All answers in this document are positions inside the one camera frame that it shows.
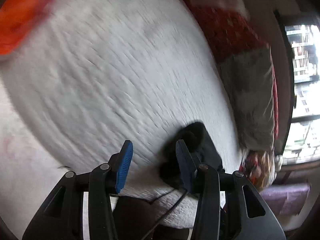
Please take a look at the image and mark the window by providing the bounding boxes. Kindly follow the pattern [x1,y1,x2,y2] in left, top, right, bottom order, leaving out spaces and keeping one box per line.
[275,10,320,165]

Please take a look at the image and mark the black pants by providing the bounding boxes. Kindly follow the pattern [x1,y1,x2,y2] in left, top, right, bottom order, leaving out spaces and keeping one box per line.
[159,121,223,189]

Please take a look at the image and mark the grey floral pillow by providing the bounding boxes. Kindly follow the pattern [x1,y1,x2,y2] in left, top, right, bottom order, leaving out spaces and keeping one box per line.
[220,46,275,150]

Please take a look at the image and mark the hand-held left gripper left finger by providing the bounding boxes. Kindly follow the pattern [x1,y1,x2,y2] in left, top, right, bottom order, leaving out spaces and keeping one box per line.
[22,140,134,240]

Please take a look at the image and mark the purple cloth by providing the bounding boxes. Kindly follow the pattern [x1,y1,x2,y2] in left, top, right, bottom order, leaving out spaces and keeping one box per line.
[260,183,311,217]

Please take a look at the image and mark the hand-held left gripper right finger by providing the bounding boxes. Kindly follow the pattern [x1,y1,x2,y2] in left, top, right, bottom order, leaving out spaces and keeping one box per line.
[175,140,286,240]

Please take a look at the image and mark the red patterned pillow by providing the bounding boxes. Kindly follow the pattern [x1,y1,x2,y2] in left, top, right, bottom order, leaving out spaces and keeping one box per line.
[175,0,279,140]

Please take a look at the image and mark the white quilted mattress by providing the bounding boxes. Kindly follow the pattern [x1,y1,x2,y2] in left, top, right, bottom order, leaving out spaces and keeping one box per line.
[0,0,244,229]

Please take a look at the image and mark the black cable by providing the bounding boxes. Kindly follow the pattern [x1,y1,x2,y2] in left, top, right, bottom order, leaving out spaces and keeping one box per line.
[141,189,189,240]

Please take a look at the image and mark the orange cloth in plastic bag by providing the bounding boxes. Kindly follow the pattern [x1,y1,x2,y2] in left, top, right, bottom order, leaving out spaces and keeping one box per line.
[0,0,63,58]

